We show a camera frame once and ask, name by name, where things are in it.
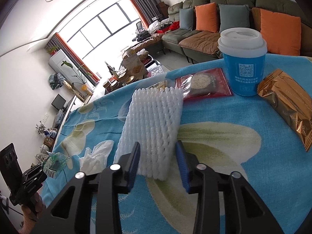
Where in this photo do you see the pink sleeve forearm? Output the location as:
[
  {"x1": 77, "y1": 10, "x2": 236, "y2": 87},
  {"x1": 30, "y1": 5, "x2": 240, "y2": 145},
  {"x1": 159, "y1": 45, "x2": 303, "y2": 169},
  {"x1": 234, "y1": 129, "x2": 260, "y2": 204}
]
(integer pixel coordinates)
[{"x1": 17, "y1": 218, "x2": 36, "y2": 234}]

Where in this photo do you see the left hand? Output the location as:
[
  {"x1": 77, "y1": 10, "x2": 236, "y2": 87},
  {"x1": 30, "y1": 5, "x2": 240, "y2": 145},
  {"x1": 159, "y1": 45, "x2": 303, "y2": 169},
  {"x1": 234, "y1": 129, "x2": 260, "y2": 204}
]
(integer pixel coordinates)
[{"x1": 21, "y1": 192, "x2": 46, "y2": 222}]

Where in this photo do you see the white crumpled tissue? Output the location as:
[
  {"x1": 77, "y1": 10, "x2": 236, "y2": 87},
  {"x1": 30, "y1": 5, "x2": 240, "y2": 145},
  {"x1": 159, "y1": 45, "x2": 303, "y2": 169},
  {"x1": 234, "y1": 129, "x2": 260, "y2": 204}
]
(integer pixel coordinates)
[{"x1": 79, "y1": 140, "x2": 114, "y2": 175}]

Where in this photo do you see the white tv cabinet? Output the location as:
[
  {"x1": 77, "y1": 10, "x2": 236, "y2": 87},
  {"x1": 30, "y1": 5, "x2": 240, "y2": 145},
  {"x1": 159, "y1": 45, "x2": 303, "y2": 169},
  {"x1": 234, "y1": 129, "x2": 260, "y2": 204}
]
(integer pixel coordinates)
[{"x1": 35, "y1": 96, "x2": 84, "y2": 163}]

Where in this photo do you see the black monitor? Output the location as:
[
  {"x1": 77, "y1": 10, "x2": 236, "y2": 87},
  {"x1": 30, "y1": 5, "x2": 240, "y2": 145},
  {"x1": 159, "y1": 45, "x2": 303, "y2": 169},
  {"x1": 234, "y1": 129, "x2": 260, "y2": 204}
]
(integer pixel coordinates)
[{"x1": 51, "y1": 94, "x2": 66, "y2": 110}]

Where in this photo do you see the small white foam net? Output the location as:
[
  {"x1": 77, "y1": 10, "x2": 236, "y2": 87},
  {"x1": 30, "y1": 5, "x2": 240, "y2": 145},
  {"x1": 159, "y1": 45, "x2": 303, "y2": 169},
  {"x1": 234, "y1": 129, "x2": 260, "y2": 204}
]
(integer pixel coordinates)
[{"x1": 114, "y1": 87, "x2": 183, "y2": 181}]

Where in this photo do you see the tall green potted plant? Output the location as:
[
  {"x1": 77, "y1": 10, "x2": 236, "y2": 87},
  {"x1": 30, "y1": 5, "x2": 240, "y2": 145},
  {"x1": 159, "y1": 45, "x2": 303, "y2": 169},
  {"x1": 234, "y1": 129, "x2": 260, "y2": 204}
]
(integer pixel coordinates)
[{"x1": 61, "y1": 61, "x2": 93, "y2": 96}]

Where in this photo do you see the gold packaged snack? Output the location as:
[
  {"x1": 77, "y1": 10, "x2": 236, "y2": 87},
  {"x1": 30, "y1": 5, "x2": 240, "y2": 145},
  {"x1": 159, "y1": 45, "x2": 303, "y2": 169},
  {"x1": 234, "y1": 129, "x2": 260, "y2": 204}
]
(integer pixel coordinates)
[{"x1": 257, "y1": 69, "x2": 311, "y2": 152}]

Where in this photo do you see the white floor air conditioner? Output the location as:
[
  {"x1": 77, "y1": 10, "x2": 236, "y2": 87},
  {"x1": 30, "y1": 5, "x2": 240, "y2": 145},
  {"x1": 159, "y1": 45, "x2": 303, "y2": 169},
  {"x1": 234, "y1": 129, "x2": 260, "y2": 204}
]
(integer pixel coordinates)
[{"x1": 48, "y1": 50, "x2": 95, "y2": 97}]

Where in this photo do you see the cluttered coffee table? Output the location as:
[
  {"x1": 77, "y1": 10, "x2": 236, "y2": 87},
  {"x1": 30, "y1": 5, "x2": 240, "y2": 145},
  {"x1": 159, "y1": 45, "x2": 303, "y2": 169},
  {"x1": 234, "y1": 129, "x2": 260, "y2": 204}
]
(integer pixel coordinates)
[{"x1": 103, "y1": 48, "x2": 163, "y2": 93}]

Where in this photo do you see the red cookie packet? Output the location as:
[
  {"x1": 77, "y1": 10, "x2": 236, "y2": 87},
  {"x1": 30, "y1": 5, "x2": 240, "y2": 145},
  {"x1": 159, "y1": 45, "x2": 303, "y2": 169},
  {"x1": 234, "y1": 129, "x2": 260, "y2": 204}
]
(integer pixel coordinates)
[{"x1": 175, "y1": 68, "x2": 232, "y2": 100}]

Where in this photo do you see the blue cup white lid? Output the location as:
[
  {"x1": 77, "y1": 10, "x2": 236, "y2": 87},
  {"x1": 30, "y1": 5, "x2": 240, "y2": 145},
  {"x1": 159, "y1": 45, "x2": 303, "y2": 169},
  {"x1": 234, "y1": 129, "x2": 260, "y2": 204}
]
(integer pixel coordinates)
[{"x1": 218, "y1": 27, "x2": 268, "y2": 97}]

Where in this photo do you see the orange cushion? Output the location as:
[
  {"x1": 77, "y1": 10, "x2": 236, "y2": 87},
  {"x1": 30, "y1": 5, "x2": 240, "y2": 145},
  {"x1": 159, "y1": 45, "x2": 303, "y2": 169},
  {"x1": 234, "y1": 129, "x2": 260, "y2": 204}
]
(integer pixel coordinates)
[
  {"x1": 260, "y1": 9, "x2": 301, "y2": 56},
  {"x1": 195, "y1": 3, "x2": 219, "y2": 33}
]

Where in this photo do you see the green brown sofa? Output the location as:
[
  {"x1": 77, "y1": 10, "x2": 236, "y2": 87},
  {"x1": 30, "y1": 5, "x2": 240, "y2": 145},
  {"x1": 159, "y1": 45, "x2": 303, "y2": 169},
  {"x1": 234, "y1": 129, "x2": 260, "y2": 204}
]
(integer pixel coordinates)
[{"x1": 131, "y1": 0, "x2": 312, "y2": 65}]

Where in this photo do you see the grey blue cushion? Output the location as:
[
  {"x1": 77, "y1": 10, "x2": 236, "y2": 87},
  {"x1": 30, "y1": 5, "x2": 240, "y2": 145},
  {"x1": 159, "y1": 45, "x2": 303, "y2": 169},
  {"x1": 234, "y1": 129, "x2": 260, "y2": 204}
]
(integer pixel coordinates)
[
  {"x1": 179, "y1": 7, "x2": 194, "y2": 31},
  {"x1": 218, "y1": 4, "x2": 250, "y2": 33}
]

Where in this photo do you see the orange grey curtain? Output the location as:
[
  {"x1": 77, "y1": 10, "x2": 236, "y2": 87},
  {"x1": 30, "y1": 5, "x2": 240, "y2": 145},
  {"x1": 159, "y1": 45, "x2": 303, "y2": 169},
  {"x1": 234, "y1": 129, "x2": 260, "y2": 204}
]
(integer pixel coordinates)
[{"x1": 119, "y1": 0, "x2": 163, "y2": 28}]

